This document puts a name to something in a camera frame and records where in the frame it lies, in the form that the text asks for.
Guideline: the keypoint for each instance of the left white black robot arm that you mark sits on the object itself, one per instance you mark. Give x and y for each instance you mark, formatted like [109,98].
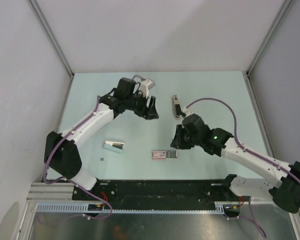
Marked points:
[62,149]

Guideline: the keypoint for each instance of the aluminium frame post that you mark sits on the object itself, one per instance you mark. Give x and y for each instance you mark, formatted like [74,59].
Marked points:
[270,34]
[42,20]

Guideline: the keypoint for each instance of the beige black stapler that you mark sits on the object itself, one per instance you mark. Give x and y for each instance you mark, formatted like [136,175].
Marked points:
[176,107]

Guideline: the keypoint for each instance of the right aluminium frame post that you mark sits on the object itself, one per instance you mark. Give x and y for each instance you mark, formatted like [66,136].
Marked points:
[270,34]

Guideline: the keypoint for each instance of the left aluminium frame post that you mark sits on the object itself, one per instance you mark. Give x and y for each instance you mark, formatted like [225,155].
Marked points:
[42,20]

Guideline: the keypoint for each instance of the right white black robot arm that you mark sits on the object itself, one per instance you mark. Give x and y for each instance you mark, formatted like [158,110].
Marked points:
[279,182]

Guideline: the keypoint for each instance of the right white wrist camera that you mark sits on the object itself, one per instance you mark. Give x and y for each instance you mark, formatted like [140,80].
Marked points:
[186,112]

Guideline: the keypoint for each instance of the red white staple box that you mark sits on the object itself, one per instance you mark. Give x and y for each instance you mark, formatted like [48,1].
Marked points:
[164,154]

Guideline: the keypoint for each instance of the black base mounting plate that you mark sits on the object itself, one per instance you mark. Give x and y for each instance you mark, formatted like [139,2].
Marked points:
[159,195]

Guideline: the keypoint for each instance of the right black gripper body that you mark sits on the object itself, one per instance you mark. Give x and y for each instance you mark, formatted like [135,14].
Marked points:
[190,141]

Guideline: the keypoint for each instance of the light blue white stapler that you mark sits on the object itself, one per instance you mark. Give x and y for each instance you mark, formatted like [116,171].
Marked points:
[114,146]

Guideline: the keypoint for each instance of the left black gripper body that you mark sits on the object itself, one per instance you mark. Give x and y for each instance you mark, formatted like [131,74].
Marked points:
[138,104]

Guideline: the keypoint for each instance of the aluminium front rail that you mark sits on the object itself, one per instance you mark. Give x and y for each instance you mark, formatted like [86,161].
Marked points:
[40,192]

